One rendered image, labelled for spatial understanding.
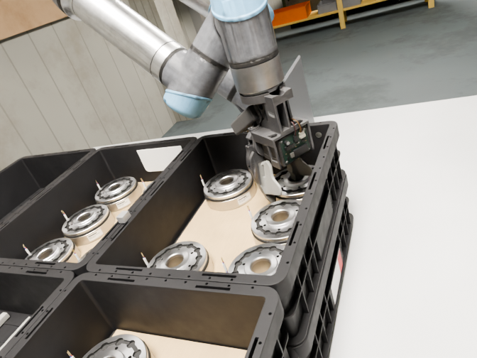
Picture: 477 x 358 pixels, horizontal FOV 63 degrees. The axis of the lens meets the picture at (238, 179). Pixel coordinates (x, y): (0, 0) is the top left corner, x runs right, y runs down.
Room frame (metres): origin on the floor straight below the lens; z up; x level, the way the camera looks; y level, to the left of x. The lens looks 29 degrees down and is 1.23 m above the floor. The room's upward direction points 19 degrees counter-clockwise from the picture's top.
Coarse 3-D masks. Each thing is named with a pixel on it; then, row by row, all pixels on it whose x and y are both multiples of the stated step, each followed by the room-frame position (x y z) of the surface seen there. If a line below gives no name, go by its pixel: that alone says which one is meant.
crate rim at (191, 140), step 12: (132, 144) 0.88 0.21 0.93; (144, 144) 0.85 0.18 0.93; (156, 144) 0.84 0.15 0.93; (180, 156) 0.72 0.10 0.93; (72, 168) 0.86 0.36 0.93; (168, 168) 0.68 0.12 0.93; (60, 180) 0.81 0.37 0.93; (156, 180) 0.65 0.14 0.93; (48, 192) 0.77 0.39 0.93; (144, 192) 0.62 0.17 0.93; (36, 204) 0.74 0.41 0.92; (0, 228) 0.67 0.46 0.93; (96, 252) 0.48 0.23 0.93; (0, 264) 0.54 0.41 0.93; (12, 264) 0.53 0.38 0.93; (24, 264) 0.51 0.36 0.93; (36, 264) 0.50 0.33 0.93; (48, 264) 0.49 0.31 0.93; (60, 264) 0.48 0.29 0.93; (72, 264) 0.47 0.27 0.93; (84, 264) 0.46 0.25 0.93
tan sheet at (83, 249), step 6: (132, 204) 0.78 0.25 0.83; (120, 210) 0.77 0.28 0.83; (126, 210) 0.76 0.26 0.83; (114, 216) 0.76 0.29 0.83; (114, 222) 0.73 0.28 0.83; (96, 240) 0.68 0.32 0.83; (78, 246) 0.68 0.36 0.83; (84, 246) 0.67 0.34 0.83; (90, 246) 0.67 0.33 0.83; (84, 252) 0.65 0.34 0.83
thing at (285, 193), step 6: (312, 168) 0.62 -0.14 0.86; (276, 174) 0.64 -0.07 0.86; (282, 174) 0.64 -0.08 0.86; (282, 180) 0.61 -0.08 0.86; (282, 186) 0.59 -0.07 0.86; (288, 186) 0.59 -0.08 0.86; (300, 186) 0.57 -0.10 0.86; (306, 186) 0.57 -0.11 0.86; (282, 192) 0.57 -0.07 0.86; (288, 192) 0.57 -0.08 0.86; (294, 192) 0.56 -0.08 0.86; (300, 192) 0.56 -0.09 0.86
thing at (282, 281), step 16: (336, 128) 0.62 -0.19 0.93; (192, 144) 0.76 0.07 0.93; (320, 160) 0.52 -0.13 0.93; (320, 176) 0.48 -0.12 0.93; (320, 192) 0.47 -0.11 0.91; (144, 208) 0.57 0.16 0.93; (304, 208) 0.42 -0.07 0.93; (128, 224) 0.53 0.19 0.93; (304, 224) 0.38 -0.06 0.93; (112, 240) 0.50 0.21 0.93; (288, 240) 0.36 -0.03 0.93; (304, 240) 0.37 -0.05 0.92; (96, 256) 0.47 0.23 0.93; (288, 256) 0.34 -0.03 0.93; (96, 272) 0.43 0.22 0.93; (112, 272) 0.42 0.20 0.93; (128, 272) 0.41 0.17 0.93; (144, 272) 0.40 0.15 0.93; (160, 272) 0.39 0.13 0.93; (176, 272) 0.38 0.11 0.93; (192, 272) 0.37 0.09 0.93; (208, 272) 0.36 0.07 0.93; (288, 272) 0.32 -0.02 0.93; (288, 288) 0.31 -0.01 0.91
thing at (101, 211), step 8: (88, 208) 0.77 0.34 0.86; (96, 208) 0.76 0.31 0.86; (104, 208) 0.74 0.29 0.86; (72, 216) 0.76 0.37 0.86; (96, 216) 0.72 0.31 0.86; (104, 216) 0.71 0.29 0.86; (64, 224) 0.73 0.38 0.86; (72, 224) 0.72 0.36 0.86; (88, 224) 0.70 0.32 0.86; (96, 224) 0.69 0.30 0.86; (64, 232) 0.70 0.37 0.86; (72, 232) 0.69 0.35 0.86; (80, 232) 0.68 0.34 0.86
